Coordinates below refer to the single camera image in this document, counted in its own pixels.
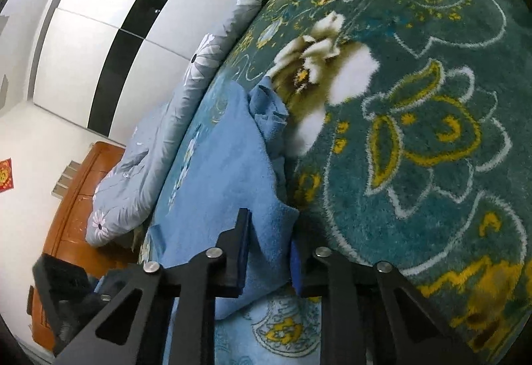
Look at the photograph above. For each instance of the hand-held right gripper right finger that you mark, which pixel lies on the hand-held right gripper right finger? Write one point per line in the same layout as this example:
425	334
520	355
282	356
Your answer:
296	269

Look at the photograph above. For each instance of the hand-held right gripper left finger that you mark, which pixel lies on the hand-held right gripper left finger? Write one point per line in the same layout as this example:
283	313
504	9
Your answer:
244	252

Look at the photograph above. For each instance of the blue fleece cloth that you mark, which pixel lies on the blue fleece cloth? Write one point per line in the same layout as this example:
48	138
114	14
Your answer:
237	165

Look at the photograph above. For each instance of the wooden headboard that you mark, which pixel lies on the wooden headboard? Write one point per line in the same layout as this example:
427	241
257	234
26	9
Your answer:
79	215

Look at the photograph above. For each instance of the grey floral quilt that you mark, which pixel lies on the grey floral quilt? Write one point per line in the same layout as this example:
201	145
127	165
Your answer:
141	165

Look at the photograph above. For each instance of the teal floral blanket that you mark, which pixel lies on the teal floral blanket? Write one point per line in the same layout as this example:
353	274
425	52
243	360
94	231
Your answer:
415	119

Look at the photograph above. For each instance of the white and black wardrobe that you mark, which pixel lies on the white and black wardrobe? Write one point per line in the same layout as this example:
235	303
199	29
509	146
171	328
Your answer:
133	15

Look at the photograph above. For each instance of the red wall decoration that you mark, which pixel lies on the red wall decoration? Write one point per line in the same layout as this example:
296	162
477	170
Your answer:
6	175

